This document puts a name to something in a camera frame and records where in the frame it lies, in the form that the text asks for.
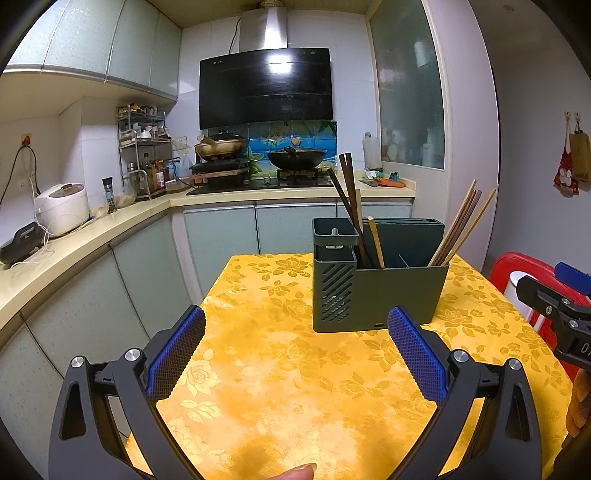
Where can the black chopstick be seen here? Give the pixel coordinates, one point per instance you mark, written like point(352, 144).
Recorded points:
point(344, 203)

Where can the black gas cooktop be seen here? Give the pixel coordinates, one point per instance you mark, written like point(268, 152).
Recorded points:
point(258, 184)

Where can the person's right hand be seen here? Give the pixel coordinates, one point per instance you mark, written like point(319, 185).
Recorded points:
point(581, 406)

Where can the paper towel roll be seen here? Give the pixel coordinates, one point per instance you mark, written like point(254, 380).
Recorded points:
point(371, 152)

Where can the red plastic stool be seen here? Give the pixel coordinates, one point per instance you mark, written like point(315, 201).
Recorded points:
point(512, 265)

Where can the black range hood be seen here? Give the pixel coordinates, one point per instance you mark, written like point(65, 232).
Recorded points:
point(265, 92)

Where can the dark green utensil holder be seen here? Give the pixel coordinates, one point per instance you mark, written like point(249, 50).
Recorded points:
point(392, 295)

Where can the black countertop appliance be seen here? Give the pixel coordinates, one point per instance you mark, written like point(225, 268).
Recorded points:
point(21, 242)

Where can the light bamboo chopstick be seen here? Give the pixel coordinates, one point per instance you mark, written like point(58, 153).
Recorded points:
point(376, 244)

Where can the black wok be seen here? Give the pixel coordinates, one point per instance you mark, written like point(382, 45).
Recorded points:
point(295, 159)

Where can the white rice cooker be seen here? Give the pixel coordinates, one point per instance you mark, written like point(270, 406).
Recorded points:
point(62, 207)

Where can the orange kitchen cloth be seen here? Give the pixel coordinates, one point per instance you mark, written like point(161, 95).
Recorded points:
point(392, 182)

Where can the pepper grinder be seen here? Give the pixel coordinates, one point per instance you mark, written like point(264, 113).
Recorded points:
point(110, 196)

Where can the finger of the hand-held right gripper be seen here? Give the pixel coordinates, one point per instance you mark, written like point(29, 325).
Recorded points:
point(575, 276)
point(535, 293)

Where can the black grill pan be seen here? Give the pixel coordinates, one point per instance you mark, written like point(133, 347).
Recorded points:
point(219, 168)

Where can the dark sauce bottle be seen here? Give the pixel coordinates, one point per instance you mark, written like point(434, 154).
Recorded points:
point(160, 177)

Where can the metal spice rack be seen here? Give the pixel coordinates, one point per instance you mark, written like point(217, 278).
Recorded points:
point(138, 138)

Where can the blue scenic tile panel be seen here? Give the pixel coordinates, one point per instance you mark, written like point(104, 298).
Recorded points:
point(272, 138)

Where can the pale green base cabinets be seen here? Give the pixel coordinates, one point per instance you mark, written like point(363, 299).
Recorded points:
point(115, 286)

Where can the white plastic bottle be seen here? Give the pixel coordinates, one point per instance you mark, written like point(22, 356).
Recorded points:
point(515, 288)

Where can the red hanging pot holder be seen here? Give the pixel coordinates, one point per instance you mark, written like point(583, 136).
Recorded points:
point(565, 177)

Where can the yellow floral tablecloth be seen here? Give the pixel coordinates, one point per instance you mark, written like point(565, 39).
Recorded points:
point(277, 369)

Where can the golden wok with lid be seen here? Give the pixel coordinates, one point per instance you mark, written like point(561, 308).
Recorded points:
point(221, 146)

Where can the light brown chopstick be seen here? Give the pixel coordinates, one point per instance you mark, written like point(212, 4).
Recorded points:
point(473, 221)

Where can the pale green wall cabinets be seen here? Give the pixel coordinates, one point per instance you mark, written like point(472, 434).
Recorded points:
point(92, 37)

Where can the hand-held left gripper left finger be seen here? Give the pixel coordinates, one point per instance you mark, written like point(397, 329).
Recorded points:
point(178, 350)

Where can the frosted glass door panel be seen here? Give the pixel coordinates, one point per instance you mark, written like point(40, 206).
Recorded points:
point(406, 83)

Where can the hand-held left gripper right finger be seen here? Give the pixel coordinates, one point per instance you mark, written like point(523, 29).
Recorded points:
point(418, 355)

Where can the brown hanging bag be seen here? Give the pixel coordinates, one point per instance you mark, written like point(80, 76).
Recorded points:
point(581, 157)

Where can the brown wooden chopstick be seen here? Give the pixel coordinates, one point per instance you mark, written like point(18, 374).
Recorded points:
point(358, 207)
point(452, 221)

